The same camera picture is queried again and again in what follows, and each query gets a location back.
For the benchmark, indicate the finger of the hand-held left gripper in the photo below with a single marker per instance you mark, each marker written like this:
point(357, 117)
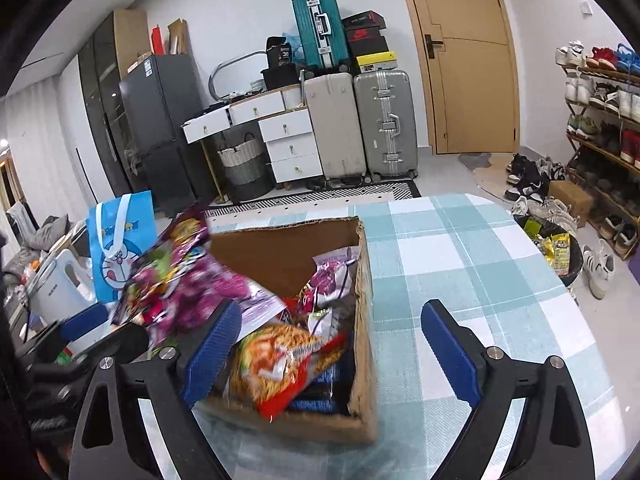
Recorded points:
point(85, 321)
point(125, 342)

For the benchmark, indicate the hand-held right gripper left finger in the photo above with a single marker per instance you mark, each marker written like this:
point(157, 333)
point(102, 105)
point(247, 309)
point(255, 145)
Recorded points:
point(212, 355)

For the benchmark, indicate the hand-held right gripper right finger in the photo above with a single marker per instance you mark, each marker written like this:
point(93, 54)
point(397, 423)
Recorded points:
point(450, 355)

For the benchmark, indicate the white red noodle snack bag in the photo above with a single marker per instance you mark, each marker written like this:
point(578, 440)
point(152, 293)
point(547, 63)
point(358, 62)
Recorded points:
point(270, 355)

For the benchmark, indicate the purple green snack packet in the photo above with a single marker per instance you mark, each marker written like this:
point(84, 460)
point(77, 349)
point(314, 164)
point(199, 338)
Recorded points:
point(200, 280)

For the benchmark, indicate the blue cookie packet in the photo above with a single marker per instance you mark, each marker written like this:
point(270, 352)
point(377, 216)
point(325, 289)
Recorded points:
point(315, 405)

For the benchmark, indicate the blue cartoon tote bag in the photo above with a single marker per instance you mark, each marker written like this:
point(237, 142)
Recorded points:
point(117, 240)

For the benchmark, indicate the grey cushion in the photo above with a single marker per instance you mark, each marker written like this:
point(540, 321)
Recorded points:
point(50, 235)

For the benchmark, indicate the black trash bin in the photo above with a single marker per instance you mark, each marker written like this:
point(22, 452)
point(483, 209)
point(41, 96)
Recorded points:
point(575, 260)

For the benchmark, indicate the grey beige doormat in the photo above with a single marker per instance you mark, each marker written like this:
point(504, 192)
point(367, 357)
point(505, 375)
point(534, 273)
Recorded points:
point(492, 180)

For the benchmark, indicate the woven laundry basket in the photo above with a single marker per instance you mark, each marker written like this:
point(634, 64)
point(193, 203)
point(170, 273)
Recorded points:
point(245, 170)

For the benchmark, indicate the scattered pile of shoes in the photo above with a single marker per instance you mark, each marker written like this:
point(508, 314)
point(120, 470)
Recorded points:
point(530, 185)

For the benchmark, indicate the black white patterned rug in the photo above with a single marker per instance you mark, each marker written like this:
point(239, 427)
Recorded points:
point(325, 195)

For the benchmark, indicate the small brown cardboard box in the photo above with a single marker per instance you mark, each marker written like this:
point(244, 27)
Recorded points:
point(570, 197)

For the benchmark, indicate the dark grey refrigerator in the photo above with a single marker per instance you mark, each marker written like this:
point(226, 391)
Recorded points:
point(160, 125)

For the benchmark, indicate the white drawer desk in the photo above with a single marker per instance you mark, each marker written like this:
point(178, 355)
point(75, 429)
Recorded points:
point(290, 145)

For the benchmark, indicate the dark glass cabinet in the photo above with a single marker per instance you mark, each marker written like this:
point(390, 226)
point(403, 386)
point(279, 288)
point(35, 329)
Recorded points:
point(105, 90)

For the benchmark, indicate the silver suitcase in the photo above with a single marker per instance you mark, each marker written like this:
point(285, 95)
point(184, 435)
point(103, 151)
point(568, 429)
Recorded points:
point(385, 125)

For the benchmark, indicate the beige suitcase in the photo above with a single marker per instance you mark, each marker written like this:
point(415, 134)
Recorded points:
point(332, 130)

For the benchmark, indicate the wooden shoe rack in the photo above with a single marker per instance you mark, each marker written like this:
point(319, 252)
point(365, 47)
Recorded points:
point(600, 147)

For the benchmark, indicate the small white basket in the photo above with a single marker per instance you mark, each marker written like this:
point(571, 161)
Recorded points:
point(256, 86)

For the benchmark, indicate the tall brown carton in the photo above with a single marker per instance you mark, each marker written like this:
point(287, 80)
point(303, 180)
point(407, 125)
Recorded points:
point(131, 40)

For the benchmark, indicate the black storage box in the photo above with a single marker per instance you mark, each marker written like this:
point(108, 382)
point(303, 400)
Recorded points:
point(280, 77)

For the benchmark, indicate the red paper bag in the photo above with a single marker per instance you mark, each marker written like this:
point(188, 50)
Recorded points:
point(158, 40)

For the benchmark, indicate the tan wooden door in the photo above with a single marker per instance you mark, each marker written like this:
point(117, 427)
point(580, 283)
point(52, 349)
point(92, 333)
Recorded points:
point(465, 60)

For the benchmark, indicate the flat cardboard sheets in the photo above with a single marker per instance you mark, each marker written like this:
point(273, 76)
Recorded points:
point(178, 37)

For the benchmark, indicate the yellow black shoe box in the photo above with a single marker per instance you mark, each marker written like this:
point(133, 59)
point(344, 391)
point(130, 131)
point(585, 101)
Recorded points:
point(376, 62)

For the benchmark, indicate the black bag white print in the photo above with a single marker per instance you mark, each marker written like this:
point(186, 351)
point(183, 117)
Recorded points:
point(280, 52)

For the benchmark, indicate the blue plastic bag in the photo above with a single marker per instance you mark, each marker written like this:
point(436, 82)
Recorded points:
point(296, 42)

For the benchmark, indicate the black shoe box red logo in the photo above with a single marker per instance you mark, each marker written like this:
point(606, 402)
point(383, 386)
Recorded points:
point(366, 35)

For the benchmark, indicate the rows of assorted sneakers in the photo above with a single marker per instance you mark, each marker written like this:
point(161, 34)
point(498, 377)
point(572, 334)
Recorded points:
point(602, 55)

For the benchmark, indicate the teal suitcase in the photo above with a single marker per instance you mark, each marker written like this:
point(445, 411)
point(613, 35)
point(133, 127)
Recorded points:
point(315, 30)

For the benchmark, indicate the oval metal frame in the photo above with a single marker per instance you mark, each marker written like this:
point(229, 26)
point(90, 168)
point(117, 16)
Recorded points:
point(222, 65)

